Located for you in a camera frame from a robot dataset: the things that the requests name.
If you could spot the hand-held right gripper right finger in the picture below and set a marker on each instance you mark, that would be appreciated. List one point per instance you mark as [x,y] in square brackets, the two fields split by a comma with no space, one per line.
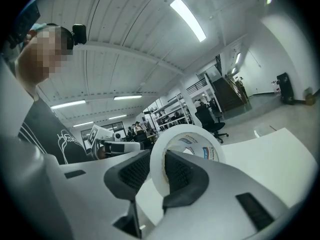
[190,181]

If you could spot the black head-mounted camera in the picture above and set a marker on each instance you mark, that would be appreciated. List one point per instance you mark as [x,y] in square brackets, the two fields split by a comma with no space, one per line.
[79,35]

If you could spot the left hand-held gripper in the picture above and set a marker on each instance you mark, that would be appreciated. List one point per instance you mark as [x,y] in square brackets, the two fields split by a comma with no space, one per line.
[100,136]

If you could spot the dark staircase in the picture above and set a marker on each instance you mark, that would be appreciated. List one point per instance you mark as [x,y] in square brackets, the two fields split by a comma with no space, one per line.
[227,96]

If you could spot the white column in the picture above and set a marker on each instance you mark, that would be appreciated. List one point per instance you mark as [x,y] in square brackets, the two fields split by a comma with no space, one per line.
[188,101]

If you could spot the cardboard box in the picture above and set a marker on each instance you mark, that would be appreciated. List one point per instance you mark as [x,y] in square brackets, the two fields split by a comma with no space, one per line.
[309,99]

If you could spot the wooden stair railing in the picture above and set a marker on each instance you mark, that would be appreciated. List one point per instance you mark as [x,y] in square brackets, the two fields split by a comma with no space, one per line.
[236,86]

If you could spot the black balcony railing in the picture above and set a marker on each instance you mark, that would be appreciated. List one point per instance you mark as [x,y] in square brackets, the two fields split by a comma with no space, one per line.
[197,86]

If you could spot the person's head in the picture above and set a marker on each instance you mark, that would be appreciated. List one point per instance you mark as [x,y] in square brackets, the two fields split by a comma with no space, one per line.
[37,59]

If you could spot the person's black shirt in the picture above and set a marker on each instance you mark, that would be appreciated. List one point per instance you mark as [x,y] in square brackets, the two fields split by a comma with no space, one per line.
[47,134]

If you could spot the black cabinet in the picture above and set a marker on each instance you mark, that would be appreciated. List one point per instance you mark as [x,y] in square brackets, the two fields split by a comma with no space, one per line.
[285,89]

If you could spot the white table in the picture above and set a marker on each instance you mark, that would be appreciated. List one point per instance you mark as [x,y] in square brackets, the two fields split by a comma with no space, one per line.
[262,171]

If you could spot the white metal shelf rack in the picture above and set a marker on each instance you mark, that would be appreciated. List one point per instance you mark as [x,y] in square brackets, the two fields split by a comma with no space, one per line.
[172,114]

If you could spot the wide white tape roll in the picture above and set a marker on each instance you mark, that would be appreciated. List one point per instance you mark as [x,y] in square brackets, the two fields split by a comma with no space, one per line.
[158,169]

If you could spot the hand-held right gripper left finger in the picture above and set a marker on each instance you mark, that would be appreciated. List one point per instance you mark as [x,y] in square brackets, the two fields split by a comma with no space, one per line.
[130,174]

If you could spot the person's left hand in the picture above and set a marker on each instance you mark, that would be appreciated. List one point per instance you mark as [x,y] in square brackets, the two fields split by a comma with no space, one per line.
[101,153]

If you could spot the black office chair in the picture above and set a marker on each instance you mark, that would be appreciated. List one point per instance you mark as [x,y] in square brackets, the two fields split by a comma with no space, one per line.
[210,124]

